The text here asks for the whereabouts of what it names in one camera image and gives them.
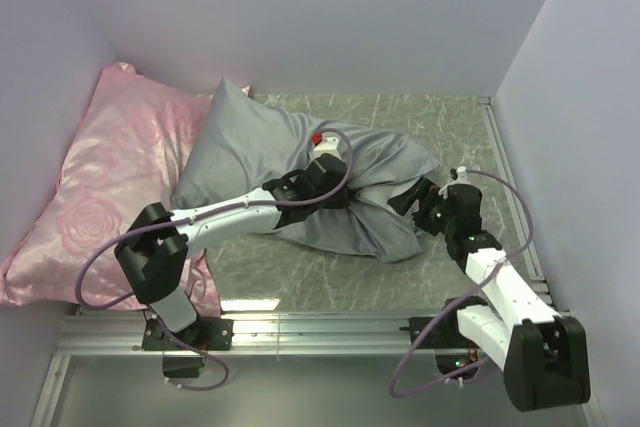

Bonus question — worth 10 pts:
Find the pink satin rose pillow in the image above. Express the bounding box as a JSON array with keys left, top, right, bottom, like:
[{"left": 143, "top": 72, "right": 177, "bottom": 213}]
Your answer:
[{"left": 1, "top": 63, "right": 212, "bottom": 310}]

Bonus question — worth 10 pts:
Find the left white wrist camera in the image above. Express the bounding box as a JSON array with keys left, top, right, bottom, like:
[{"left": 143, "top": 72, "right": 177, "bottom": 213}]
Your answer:
[{"left": 310, "top": 132, "right": 342, "bottom": 160}]

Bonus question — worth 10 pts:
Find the grey marble mat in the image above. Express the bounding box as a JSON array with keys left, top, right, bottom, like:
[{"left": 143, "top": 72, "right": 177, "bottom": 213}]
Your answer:
[{"left": 204, "top": 92, "right": 534, "bottom": 313}]

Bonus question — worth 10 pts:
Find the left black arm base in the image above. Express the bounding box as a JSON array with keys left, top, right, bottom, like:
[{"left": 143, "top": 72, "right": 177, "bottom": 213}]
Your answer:
[{"left": 141, "top": 312, "right": 234, "bottom": 387}]

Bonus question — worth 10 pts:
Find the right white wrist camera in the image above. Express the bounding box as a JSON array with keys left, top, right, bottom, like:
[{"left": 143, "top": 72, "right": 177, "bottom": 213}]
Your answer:
[{"left": 438, "top": 166, "right": 471, "bottom": 199}]

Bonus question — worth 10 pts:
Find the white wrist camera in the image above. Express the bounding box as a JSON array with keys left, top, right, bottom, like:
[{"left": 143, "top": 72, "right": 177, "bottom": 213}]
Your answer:
[
  {"left": 438, "top": 166, "right": 471, "bottom": 199},
  {"left": 310, "top": 132, "right": 342, "bottom": 160}
]

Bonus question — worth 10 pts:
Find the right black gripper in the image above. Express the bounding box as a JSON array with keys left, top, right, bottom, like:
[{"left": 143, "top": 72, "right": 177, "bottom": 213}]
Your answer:
[{"left": 388, "top": 177, "right": 456, "bottom": 237}]

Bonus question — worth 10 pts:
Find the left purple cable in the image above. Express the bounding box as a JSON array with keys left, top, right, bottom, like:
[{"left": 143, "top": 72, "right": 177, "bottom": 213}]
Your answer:
[{"left": 73, "top": 129, "right": 355, "bottom": 393}]

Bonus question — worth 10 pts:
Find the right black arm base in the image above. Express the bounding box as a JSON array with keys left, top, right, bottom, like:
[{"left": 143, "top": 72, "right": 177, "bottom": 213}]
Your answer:
[{"left": 399, "top": 316, "right": 479, "bottom": 381}]

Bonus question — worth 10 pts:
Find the aluminium mounting rail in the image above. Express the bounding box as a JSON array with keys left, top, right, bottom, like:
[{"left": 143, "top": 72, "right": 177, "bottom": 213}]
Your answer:
[{"left": 33, "top": 307, "right": 605, "bottom": 426}]

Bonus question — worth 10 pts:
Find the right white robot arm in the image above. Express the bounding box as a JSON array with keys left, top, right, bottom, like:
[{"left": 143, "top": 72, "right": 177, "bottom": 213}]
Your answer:
[{"left": 388, "top": 167, "right": 591, "bottom": 412}]

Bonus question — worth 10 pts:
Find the grey pillowcase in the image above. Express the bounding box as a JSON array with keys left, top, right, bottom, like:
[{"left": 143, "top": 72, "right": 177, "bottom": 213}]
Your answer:
[{"left": 172, "top": 79, "right": 439, "bottom": 262}]

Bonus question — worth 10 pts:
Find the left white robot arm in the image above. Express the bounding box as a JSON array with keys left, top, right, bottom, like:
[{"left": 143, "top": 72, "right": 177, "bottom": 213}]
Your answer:
[{"left": 114, "top": 153, "right": 350, "bottom": 349}]

